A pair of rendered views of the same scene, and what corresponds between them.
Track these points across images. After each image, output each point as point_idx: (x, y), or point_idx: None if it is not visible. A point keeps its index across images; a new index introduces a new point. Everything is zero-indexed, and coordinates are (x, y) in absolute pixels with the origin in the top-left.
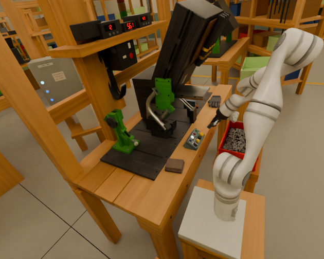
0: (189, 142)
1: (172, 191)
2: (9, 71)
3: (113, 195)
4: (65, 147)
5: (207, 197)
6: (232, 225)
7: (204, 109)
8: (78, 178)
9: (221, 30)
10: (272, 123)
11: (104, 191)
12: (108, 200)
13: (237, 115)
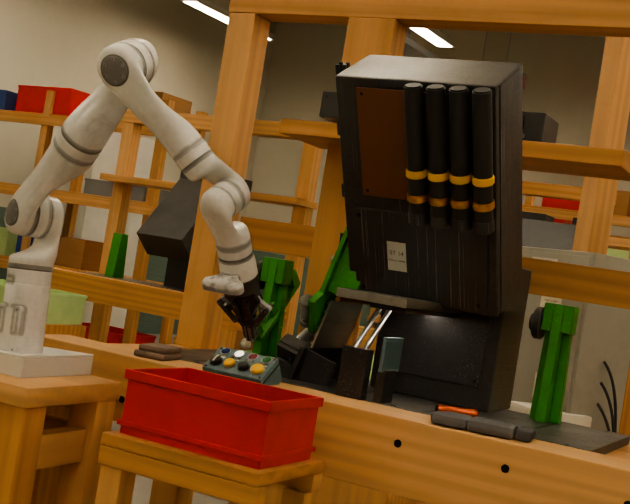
0: (218, 349)
1: (91, 346)
2: (223, 125)
3: (119, 345)
4: (207, 274)
5: (58, 352)
6: None
7: (429, 416)
8: (182, 346)
9: (474, 136)
10: (51, 143)
11: (133, 345)
12: (111, 343)
13: (221, 282)
